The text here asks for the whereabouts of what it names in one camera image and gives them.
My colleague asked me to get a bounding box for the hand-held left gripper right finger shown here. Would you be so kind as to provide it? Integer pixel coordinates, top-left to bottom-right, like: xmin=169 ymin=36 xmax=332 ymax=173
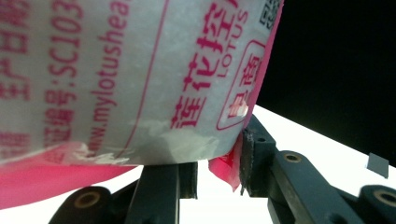
xmin=238 ymin=114 xmax=366 ymax=224

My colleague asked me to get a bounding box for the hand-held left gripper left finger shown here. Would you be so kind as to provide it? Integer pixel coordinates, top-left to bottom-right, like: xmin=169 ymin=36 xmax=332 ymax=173
xmin=124 ymin=161 xmax=199 ymax=224

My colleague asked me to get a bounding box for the pink printed plastic bag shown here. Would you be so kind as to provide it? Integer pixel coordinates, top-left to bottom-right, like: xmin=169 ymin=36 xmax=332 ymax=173
xmin=0 ymin=0 xmax=285 ymax=210

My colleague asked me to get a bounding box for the dark table edge bracket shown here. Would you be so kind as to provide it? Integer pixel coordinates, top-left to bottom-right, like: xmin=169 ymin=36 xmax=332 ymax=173
xmin=366 ymin=151 xmax=390 ymax=179

